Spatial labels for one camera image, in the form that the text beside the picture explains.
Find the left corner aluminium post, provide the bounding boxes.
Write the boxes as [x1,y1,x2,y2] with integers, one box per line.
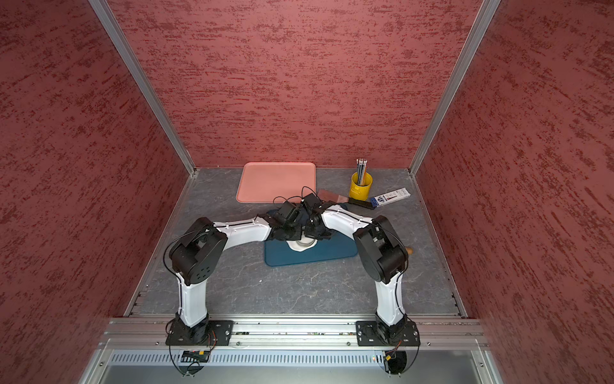
[89,0,197,178]

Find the white blue pencil box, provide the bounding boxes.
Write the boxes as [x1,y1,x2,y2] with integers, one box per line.
[369,188,411,207]

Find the teal tray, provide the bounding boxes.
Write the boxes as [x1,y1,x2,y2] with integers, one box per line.
[265,230,358,267]

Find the yellow cup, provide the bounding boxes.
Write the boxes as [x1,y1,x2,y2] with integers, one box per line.
[349,173,373,201]

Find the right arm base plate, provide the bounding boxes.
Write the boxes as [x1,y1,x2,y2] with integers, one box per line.
[355,320,421,347]

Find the corner aluminium post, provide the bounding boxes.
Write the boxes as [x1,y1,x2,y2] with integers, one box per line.
[89,0,197,178]
[409,0,500,178]

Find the aluminium front rail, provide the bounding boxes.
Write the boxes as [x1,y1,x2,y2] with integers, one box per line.
[97,315,490,350]

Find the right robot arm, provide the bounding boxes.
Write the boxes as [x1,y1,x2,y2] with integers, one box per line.
[301,194,409,345]

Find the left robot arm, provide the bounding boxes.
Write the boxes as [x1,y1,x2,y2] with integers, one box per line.
[166,203,307,346]

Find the white dough piece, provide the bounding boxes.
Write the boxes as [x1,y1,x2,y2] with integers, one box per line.
[286,238,318,252]

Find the pink tray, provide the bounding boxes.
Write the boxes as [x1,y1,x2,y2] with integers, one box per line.
[236,163,316,203]

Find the right corner aluminium post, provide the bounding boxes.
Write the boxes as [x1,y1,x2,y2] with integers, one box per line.
[409,0,500,178]

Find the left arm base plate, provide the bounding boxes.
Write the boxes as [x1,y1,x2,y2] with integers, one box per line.
[166,318,234,347]

